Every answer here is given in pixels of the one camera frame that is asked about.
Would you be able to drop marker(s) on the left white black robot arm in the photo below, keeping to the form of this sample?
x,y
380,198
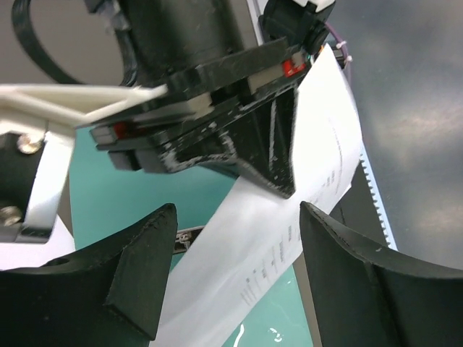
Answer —
x,y
38,124

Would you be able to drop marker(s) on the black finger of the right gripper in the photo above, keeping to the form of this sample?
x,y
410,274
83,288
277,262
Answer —
x,y
256,139

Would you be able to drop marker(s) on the teal plastic file folder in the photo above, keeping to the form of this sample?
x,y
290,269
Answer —
x,y
105,200

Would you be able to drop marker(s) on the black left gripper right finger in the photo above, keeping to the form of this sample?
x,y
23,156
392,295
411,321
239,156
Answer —
x,y
367,294

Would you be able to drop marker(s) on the white printed paper sheet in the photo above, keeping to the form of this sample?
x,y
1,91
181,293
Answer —
x,y
254,236

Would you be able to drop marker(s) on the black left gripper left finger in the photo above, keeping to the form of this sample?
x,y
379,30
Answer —
x,y
107,294

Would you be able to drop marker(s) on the metal folder clip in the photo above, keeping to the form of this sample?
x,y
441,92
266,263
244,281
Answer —
x,y
185,238

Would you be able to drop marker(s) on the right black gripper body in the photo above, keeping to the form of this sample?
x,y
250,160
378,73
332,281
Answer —
x,y
211,57

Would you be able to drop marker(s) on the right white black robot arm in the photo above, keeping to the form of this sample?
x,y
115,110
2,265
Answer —
x,y
278,116

